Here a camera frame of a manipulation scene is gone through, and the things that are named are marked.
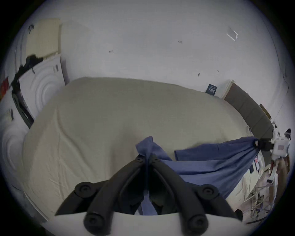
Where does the bed with beige sheet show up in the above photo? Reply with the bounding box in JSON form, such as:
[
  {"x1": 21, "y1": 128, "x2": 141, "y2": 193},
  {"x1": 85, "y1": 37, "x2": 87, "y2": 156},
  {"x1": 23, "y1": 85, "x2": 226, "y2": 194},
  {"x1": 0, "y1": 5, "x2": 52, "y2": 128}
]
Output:
[{"x1": 23, "y1": 77, "x2": 264, "y2": 222}]

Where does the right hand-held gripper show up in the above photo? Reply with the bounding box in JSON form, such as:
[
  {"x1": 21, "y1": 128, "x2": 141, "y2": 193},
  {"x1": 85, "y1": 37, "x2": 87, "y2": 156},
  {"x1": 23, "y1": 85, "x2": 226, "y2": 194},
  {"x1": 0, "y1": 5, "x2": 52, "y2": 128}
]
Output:
[{"x1": 253, "y1": 129, "x2": 292, "y2": 162}]

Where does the dark blue label card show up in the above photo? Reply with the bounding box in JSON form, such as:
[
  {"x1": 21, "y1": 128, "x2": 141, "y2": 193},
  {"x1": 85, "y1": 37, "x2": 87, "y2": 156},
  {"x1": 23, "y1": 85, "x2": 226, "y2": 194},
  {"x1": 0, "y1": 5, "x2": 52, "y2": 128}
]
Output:
[{"x1": 205, "y1": 84, "x2": 218, "y2": 95}]

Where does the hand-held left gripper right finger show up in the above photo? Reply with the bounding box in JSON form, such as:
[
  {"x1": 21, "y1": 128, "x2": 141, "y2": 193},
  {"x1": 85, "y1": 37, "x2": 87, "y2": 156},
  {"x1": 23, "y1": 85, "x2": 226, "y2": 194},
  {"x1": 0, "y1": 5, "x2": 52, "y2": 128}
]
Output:
[{"x1": 148, "y1": 154, "x2": 243, "y2": 236}]

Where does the beige cardboard panel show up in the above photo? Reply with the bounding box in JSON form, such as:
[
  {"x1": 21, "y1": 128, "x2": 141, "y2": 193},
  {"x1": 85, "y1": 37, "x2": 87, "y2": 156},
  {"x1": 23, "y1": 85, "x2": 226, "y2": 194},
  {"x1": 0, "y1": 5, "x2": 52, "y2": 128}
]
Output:
[{"x1": 25, "y1": 18, "x2": 63, "y2": 58}]

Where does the blue shirt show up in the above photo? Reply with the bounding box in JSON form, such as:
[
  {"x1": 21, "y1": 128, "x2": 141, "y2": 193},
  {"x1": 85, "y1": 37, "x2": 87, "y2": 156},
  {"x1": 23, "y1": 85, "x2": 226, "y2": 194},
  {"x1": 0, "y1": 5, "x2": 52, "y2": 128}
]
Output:
[{"x1": 136, "y1": 136, "x2": 262, "y2": 216}]

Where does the person's right hand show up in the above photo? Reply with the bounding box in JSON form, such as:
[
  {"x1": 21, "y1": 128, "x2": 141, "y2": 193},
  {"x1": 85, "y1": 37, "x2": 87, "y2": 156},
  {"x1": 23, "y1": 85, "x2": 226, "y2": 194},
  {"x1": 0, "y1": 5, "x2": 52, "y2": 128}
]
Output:
[{"x1": 271, "y1": 158, "x2": 289, "y2": 182}]

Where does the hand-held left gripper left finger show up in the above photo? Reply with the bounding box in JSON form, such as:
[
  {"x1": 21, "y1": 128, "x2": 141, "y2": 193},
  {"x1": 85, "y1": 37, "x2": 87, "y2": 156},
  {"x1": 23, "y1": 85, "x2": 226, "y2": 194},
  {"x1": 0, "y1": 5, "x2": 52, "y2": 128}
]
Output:
[{"x1": 55, "y1": 154, "x2": 148, "y2": 236}]

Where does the dark padded headboard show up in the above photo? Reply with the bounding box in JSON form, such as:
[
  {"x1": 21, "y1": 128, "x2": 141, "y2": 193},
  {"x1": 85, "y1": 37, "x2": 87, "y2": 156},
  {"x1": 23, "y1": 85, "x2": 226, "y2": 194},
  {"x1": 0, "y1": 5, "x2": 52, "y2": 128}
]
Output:
[{"x1": 224, "y1": 83, "x2": 275, "y2": 166}]

